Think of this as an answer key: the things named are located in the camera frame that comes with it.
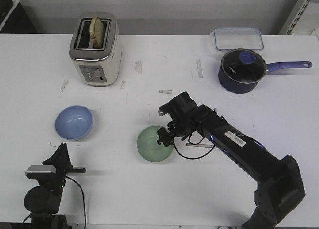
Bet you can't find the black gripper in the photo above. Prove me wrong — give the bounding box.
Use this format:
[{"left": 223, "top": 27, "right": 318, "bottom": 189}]
[
  {"left": 157, "top": 91, "right": 198, "bottom": 147},
  {"left": 42, "top": 142, "right": 86, "bottom": 189}
]

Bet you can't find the purple saucepan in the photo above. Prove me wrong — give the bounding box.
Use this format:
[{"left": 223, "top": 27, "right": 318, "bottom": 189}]
[{"left": 218, "top": 61, "right": 312, "bottom": 94}]

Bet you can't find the white metal shelf upright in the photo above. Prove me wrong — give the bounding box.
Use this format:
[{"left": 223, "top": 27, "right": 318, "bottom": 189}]
[{"left": 278, "top": 0, "right": 319, "bottom": 35}]

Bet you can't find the black box in corner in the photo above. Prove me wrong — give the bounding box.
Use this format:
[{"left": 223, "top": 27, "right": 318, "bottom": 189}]
[{"left": 0, "top": 0, "right": 38, "bottom": 34}]

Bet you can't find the green plastic bowl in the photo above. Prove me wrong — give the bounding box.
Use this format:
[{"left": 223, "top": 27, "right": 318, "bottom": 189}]
[{"left": 137, "top": 125, "right": 174, "bottom": 163}]

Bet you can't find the glass pot lid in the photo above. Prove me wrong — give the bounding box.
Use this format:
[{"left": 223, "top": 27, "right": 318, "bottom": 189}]
[{"left": 221, "top": 49, "right": 267, "bottom": 84}]

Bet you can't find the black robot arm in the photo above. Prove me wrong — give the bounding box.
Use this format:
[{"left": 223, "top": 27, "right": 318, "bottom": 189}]
[
  {"left": 24, "top": 142, "right": 86, "bottom": 229},
  {"left": 68, "top": 93, "right": 305, "bottom": 229}
]

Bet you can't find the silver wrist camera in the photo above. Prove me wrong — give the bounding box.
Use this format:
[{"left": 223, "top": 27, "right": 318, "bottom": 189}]
[
  {"left": 25, "top": 165, "right": 57, "bottom": 179},
  {"left": 158, "top": 108, "right": 166, "bottom": 116}
]

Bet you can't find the slice of toast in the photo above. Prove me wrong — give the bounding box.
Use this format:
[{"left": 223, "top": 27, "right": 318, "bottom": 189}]
[{"left": 89, "top": 17, "right": 104, "bottom": 49}]

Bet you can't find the black camera cable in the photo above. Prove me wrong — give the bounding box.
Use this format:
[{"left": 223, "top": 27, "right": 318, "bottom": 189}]
[
  {"left": 64, "top": 175, "right": 87, "bottom": 229},
  {"left": 171, "top": 129, "right": 217, "bottom": 160}
]

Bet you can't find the clear plastic food container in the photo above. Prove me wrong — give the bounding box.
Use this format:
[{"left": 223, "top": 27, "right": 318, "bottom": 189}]
[{"left": 210, "top": 27, "right": 264, "bottom": 51}]

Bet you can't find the cream two-slot toaster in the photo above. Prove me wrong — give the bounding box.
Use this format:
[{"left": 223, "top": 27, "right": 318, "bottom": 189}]
[{"left": 69, "top": 12, "right": 122, "bottom": 86}]

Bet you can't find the blue plastic bowl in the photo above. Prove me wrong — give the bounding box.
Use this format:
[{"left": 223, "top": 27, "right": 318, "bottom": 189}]
[{"left": 54, "top": 105, "right": 93, "bottom": 141}]

